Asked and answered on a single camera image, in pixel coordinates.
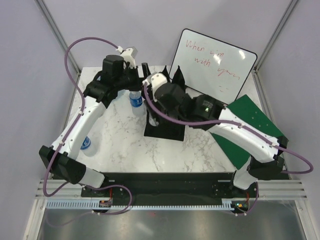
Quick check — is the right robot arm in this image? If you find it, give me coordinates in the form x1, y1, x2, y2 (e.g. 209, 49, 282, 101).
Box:
142, 80, 285, 197

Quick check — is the black canvas bag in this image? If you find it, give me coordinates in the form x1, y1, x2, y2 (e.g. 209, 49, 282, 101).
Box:
141, 66, 186, 142

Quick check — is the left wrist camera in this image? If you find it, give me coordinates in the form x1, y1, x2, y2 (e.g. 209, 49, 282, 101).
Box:
116, 46, 138, 69

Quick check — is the water bottle near bag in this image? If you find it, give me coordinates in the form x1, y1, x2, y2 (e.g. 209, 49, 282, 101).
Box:
129, 91, 145, 117

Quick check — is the white cable duct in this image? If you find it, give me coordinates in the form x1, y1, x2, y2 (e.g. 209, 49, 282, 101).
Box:
45, 199, 235, 211

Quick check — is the whiteboard with red writing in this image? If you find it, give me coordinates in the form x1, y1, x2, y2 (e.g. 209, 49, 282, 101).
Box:
169, 28, 258, 104

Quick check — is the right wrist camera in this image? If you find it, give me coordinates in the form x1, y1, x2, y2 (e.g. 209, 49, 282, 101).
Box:
142, 72, 168, 93

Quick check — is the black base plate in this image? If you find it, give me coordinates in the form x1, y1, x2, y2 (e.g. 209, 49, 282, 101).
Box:
81, 172, 257, 205

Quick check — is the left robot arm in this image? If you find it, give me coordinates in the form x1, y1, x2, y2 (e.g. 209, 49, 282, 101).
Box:
39, 55, 150, 197

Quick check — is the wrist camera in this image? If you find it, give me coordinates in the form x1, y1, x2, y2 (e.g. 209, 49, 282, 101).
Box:
116, 46, 138, 69
142, 72, 168, 93

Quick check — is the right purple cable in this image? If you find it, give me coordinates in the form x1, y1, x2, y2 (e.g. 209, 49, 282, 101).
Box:
142, 82, 315, 175

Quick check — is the green board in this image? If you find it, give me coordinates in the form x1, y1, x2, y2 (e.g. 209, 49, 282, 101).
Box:
212, 95, 284, 170

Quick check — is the water bottle front left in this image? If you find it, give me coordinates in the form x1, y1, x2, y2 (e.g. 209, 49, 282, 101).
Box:
80, 136, 97, 157

